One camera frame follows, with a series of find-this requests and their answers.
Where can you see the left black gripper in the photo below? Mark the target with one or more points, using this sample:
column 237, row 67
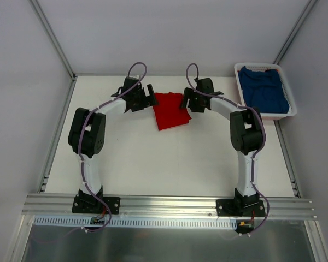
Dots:
column 146, row 97

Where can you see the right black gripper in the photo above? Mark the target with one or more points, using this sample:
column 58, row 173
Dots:
column 190, row 100

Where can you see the red t shirt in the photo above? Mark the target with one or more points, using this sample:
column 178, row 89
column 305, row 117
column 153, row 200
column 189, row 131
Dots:
column 168, row 113

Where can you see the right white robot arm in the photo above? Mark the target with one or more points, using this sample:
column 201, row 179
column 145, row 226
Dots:
column 248, row 138

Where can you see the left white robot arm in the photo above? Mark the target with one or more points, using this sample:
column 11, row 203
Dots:
column 87, row 134

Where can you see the blue t shirt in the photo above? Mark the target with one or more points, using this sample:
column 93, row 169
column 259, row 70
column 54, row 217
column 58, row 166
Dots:
column 263, row 90

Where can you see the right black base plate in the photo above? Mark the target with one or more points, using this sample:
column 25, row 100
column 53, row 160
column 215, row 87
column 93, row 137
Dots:
column 227, row 207

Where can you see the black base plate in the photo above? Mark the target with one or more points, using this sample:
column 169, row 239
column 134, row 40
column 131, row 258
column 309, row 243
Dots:
column 227, row 207
column 109, row 204

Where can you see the left aluminium frame post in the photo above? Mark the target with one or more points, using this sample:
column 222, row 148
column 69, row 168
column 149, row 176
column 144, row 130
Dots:
column 40, row 14

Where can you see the aluminium frame post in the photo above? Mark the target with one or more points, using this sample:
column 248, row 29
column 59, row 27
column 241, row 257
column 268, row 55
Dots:
column 308, row 8
column 40, row 14

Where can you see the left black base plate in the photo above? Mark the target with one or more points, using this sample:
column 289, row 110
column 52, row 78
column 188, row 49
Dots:
column 109, row 204

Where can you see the white slotted cable duct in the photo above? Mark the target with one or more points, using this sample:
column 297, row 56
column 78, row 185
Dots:
column 135, row 222

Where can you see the aluminium mounting rail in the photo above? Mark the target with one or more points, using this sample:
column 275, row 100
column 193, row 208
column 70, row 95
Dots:
column 171, row 207

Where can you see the right aluminium frame post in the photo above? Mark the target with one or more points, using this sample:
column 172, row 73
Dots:
column 308, row 8

